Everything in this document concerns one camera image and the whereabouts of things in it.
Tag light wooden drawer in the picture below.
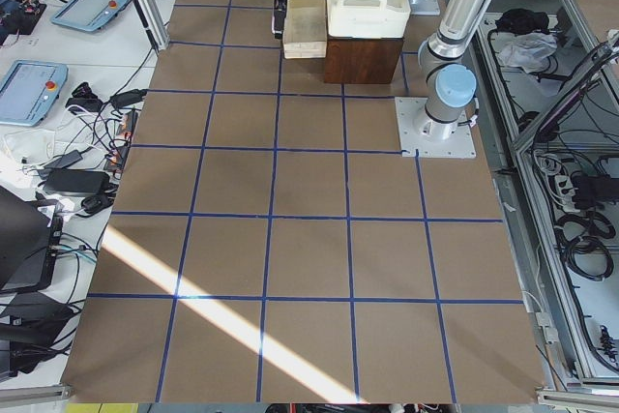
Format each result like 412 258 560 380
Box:
282 0 327 59

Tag blue teach pendant upper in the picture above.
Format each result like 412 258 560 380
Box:
51 0 131 33

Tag black laptop monitor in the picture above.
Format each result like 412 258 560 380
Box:
1 188 63 294

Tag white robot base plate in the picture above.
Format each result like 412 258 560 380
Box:
395 97 477 160

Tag black power adapter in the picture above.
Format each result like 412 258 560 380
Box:
43 168 110 196

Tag dark wooden cabinet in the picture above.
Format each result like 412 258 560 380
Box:
324 36 404 84

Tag white plastic tray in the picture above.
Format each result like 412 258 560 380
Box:
326 0 411 39

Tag white crumpled cloth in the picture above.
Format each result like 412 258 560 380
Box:
497 33 557 74

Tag blue teach pendant lower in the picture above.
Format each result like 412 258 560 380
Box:
1 60 69 127

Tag black cloth bundle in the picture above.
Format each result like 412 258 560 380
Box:
495 9 549 36

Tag blue teach pendant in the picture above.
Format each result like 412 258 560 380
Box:
51 0 131 33
1 60 69 127

